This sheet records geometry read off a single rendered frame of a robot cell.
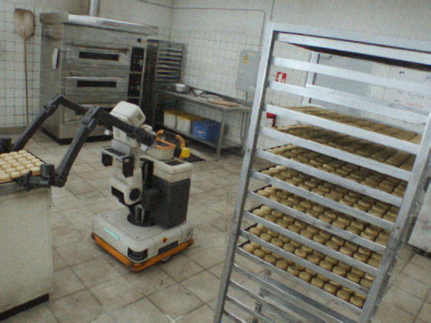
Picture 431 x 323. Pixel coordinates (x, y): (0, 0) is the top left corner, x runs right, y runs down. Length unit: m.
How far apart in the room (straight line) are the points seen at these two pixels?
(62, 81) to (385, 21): 4.68
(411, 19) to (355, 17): 0.76
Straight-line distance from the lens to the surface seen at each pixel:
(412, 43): 1.15
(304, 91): 1.26
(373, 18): 5.24
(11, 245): 2.19
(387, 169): 1.19
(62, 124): 5.71
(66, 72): 5.59
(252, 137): 1.34
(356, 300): 1.44
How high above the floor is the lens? 1.66
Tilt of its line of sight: 17 degrees down
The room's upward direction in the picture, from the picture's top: 9 degrees clockwise
